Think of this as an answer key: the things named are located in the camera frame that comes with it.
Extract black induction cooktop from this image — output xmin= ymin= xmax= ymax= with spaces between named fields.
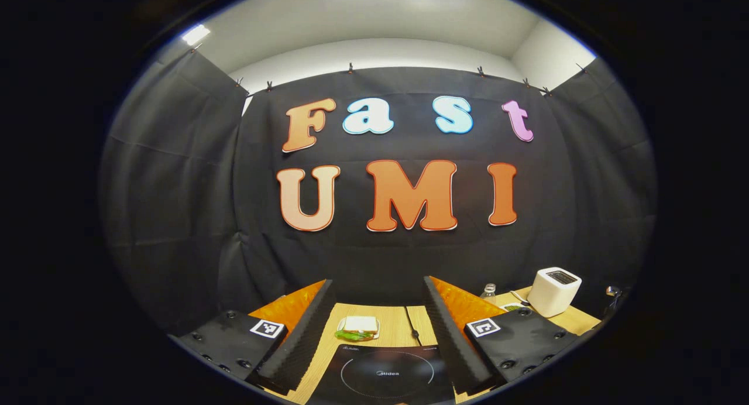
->
xmin=304 ymin=344 xmax=457 ymax=405

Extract black power cable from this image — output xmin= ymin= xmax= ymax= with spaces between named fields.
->
xmin=404 ymin=306 xmax=423 ymax=346

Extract small ceiling light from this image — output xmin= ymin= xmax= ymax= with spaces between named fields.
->
xmin=181 ymin=23 xmax=211 ymax=46

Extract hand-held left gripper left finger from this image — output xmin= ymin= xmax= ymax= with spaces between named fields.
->
xmin=170 ymin=279 xmax=339 ymax=397

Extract white toaster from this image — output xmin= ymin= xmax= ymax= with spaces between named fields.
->
xmin=528 ymin=267 xmax=582 ymax=318

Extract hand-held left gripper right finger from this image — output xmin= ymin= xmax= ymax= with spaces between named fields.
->
xmin=422 ymin=276 xmax=586 ymax=397

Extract sandwich on white plate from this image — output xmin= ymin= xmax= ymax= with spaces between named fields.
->
xmin=335 ymin=315 xmax=381 ymax=342

